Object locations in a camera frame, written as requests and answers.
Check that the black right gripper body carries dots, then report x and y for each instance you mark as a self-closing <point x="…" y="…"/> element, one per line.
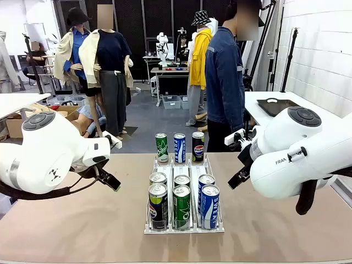
<point x="245" y="158"/>

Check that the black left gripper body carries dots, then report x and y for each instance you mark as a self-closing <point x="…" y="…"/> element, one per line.
<point x="96" y="170"/>

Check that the black serving tray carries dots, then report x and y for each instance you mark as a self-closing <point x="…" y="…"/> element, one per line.
<point x="275" y="108"/>

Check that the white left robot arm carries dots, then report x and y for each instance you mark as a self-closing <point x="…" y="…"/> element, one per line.
<point x="41" y="154"/>

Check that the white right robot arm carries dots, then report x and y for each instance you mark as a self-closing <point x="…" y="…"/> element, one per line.
<point x="302" y="154"/>

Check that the person's right forearm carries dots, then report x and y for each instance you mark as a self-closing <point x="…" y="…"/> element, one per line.
<point x="237" y="110"/>

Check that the person in denim jacket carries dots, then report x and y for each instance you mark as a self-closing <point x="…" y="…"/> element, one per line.
<point x="222" y="82"/>

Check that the black tripod near seated person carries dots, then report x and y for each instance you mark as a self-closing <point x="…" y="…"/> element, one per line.
<point x="33" y="61"/>

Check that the seated person in black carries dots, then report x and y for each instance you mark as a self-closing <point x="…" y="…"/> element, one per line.
<point x="38" y="57"/>

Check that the blue Pocari Sweat can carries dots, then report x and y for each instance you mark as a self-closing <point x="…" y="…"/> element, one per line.
<point x="206" y="180"/>
<point x="210" y="209"/>

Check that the black Pepsi display can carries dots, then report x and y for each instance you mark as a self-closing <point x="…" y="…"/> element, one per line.
<point x="198" y="148"/>

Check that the lying mannequin in blue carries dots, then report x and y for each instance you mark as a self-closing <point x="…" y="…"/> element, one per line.
<point x="81" y="123"/>

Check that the green soda can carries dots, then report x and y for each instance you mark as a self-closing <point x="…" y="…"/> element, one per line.
<point x="181" y="209"/>
<point x="182" y="180"/>

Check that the green Chilsung display can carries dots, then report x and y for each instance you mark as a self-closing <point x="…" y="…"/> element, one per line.
<point x="161" y="148"/>

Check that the blue Pocari display can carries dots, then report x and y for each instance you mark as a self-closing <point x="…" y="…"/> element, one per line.
<point x="179" y="148"/>

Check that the white can dispenser rack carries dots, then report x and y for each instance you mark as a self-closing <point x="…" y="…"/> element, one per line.
<point x="184" y="231"/>

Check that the grey crate under table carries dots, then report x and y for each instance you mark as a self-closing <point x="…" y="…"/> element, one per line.
<point x="59" y="100"/>

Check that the grey storage bin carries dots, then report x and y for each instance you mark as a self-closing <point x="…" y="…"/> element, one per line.
<point x="171" y="103"/>

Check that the large white side table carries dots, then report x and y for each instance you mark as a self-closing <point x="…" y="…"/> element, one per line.
<point x="316" y="99"/>

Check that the brown cardboard box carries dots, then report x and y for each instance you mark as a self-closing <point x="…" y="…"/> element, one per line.
<point x="13" y="126"/>

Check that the mannequin in yellow raincoat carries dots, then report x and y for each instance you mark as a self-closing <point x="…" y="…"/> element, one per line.
<point x="199" y="60"/>

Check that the tall black tripod pole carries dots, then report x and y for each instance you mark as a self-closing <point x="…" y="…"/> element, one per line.
<point x="291" y="55"/>

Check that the grey background table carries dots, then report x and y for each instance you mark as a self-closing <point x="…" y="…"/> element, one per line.
<point x="170" y="71"/>

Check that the mannequin with navy top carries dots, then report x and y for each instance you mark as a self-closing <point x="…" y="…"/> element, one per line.
<point x="112" y="55"/>

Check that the black leaning stand poles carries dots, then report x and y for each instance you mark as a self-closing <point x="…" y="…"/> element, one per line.
<point x="264" y="35"/>

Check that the mannequin with black hat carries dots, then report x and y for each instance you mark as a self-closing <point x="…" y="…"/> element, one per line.
<point x="75" y="46"/>

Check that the white humanoid robot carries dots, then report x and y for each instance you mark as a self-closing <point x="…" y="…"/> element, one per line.
<point x="162" y="49"/>

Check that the grey hooded garment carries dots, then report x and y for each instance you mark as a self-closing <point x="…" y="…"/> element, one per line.
<point x="6" y="66"/>

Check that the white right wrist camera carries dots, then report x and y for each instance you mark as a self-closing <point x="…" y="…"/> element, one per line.
<point x="232" y="138"/>

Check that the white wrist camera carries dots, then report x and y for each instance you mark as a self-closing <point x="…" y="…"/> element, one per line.
<point x="114" y="141"/>
<point x="232" y="138"/>

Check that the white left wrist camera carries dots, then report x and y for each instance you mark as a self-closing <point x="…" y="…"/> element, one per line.
<point x="114" y="141"/>

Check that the short black camera tripod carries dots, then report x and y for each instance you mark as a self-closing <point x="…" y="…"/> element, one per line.
<point x="247" y="82"/>

